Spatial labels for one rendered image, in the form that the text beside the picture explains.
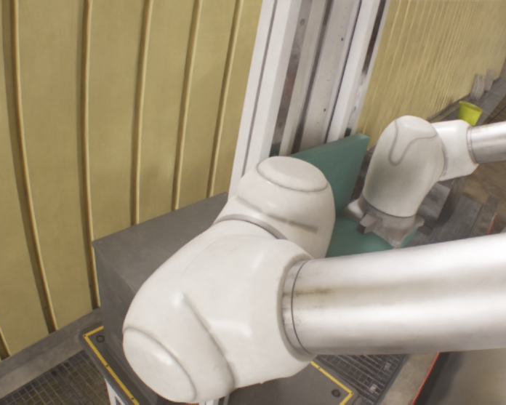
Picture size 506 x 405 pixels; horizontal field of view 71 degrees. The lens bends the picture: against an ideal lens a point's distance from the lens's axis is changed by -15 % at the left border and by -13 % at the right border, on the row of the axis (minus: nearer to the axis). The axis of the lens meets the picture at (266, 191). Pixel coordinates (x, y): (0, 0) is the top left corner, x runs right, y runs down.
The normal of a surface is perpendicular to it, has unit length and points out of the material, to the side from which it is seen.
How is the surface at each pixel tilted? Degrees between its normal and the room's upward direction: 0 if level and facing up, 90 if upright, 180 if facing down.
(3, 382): 0
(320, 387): 0
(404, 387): 1
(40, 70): 90
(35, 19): 90
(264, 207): 86
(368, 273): 40
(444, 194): 90
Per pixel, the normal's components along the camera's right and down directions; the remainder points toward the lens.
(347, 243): 0.18, -0.84
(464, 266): -0.51, -0.61
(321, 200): 0.67, -0.11
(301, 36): 0.72, 0.47
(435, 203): -0.56, 0.33
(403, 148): -0.53, -0.01
